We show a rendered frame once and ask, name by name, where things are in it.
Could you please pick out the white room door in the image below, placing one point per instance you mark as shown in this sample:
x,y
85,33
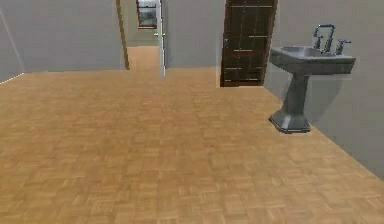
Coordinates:
x,y
161,36

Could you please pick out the dark brown wooden shelf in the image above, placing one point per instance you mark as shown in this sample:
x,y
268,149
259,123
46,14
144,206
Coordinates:
x,y
247,43

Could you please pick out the brown framed window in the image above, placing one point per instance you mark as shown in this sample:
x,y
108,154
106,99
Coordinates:
x,y
147,13

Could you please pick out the grey pedestal sink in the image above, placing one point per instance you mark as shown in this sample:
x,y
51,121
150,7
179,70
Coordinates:
x,y
296,96

